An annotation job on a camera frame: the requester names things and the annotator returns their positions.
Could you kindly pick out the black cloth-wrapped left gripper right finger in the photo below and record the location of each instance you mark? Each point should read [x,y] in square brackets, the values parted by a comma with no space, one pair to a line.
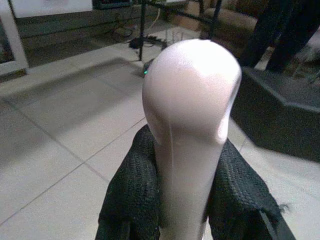
[240,192]

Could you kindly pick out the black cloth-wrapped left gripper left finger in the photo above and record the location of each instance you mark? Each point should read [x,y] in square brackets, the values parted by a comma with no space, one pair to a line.
[132,190]

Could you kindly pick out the dark low platform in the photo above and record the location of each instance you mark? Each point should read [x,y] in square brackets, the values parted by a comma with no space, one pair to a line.
[277,110]

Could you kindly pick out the black power strip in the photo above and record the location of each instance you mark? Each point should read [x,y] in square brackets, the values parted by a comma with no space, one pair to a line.
[147,42]

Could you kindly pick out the black metal stand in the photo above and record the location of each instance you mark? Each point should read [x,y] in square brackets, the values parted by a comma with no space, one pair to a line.
[142,27]

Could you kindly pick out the dark trouser legs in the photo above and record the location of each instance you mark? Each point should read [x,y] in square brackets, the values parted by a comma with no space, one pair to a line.
[277,32]

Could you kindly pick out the brown cardboard box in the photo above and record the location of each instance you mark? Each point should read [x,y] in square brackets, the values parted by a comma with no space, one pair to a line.
[186,15]

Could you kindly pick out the white door frame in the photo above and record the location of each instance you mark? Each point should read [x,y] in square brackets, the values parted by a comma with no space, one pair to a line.
[12,35]

